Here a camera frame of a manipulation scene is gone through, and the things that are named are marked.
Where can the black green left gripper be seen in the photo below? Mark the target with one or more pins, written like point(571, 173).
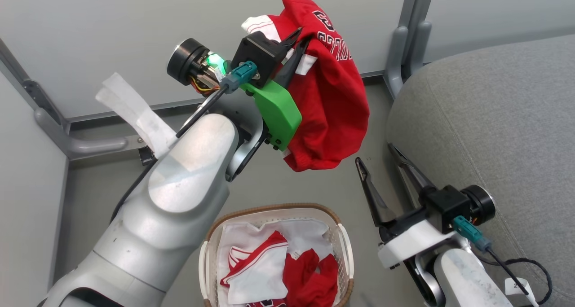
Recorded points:
point(276, 114)

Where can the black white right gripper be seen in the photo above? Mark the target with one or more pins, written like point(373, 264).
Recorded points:
point(417, 242)

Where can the red jersey black lettering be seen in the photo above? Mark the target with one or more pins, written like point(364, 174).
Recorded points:
point(332, 96)

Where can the white laundry basket brown rim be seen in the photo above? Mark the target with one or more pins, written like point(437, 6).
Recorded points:
point(343, 248)

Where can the clothes in basket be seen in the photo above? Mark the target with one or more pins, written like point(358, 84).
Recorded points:
point(260, 275)

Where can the white mesh jersey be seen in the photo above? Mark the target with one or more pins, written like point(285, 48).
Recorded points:
point(305, 235)

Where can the grey metal partition leg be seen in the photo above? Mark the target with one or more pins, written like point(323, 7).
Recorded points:
point(90, 145)
point(397, 51)

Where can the grey fabric sofa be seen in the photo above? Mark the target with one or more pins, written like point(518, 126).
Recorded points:
point(494, 141)

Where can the white tape strip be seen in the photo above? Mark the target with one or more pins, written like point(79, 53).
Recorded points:
point(134, 109)

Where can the black caster wheel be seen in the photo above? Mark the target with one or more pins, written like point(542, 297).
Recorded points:
point(147, 156)

